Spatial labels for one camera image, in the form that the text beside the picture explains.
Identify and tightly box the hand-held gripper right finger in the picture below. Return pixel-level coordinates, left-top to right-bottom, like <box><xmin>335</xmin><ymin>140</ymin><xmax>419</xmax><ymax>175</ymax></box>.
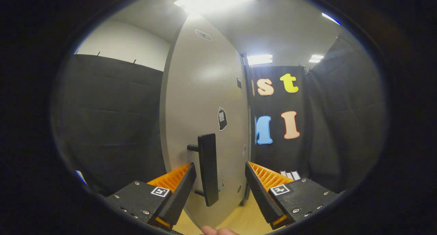
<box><xmin>245</xmin><ymin>161</ymin><xmax>345</xmax><ymax>230</ymax></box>

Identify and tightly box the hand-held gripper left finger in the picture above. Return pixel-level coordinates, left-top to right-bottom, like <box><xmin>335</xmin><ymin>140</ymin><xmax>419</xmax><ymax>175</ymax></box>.
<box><xmin>104</xmin><ymin>162</ymin><xmax>197</xmax><ymax>231</ymax></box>

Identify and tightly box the black door handle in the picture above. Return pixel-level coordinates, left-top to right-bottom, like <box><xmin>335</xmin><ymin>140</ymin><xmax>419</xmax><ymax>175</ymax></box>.
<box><xmin>187</xmin><ymin>133</ymin><xmax>219</xmax><ymax>207</ymax></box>

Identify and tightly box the beige cabinet door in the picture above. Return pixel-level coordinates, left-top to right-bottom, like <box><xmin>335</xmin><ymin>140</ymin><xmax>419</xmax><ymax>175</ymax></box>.
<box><xmin>160</xmin><ymin>13</ymin><xmax>251</xmax><ymax>229</ymax></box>

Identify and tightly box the black backdrop cloth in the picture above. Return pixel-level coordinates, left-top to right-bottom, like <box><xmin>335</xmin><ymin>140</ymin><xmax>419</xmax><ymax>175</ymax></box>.
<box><xmin>51</xmin><ymin>27</ymin><xmax>388</xmax><ymax>194</ymax></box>

